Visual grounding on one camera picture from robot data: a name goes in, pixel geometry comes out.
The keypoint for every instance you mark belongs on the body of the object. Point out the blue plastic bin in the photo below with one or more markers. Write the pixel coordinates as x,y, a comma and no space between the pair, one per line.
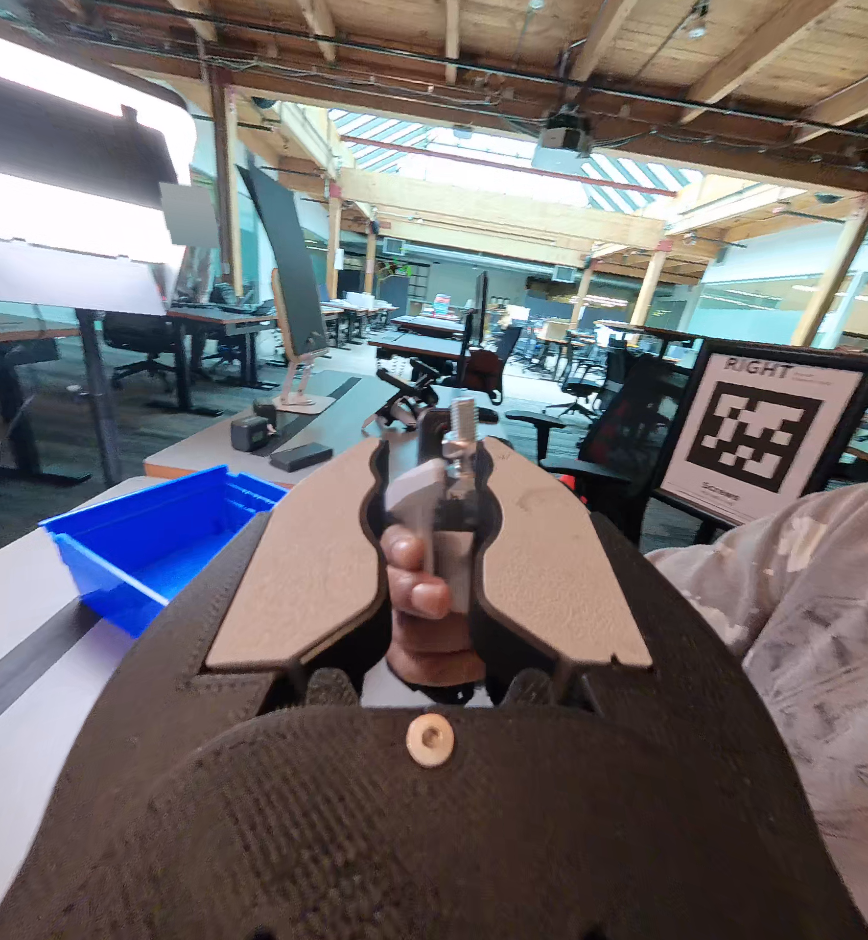
147,543

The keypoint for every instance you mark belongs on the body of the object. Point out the black mesh office chair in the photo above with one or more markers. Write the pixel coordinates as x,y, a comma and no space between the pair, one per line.
625,433

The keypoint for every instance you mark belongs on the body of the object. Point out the black monitor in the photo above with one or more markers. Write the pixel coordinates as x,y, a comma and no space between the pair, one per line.
480,308

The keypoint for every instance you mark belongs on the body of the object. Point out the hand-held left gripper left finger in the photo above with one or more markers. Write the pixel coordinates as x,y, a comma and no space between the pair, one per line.
309,558

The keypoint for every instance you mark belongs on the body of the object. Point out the small black device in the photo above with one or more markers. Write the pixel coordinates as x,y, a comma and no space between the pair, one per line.
251,433

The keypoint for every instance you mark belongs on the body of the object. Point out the person's right hand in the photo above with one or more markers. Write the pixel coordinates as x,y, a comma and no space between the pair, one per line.
423,598

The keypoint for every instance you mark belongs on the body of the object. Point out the wooden board stand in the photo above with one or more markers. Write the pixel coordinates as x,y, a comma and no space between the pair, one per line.
301,385

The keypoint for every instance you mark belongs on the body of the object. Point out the dark panel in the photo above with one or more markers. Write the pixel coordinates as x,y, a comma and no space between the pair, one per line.
66,139

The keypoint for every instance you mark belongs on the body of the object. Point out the silver hex bolt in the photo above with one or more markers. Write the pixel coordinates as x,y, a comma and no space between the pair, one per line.
462,415

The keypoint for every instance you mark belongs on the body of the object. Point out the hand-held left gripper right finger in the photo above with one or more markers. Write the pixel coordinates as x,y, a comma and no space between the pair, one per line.
551,558

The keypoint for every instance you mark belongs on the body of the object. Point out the framed marker sign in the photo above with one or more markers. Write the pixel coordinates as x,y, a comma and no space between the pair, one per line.
764,433

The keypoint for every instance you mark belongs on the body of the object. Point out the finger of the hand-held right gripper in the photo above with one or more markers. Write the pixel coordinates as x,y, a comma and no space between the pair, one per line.
412,499

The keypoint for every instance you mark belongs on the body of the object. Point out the ceiling projector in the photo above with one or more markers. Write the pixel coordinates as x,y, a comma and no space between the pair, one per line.
562,139

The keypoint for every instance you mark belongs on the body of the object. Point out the black clamp gadget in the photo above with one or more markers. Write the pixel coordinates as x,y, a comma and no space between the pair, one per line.
404,396

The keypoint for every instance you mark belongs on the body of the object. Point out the person's right forearm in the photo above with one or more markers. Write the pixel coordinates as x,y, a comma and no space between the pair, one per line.
808,631

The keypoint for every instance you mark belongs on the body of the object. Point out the flat black box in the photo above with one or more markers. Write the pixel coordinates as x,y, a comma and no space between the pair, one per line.
301,457

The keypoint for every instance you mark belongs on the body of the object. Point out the black board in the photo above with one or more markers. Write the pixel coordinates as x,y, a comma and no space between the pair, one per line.
287,264

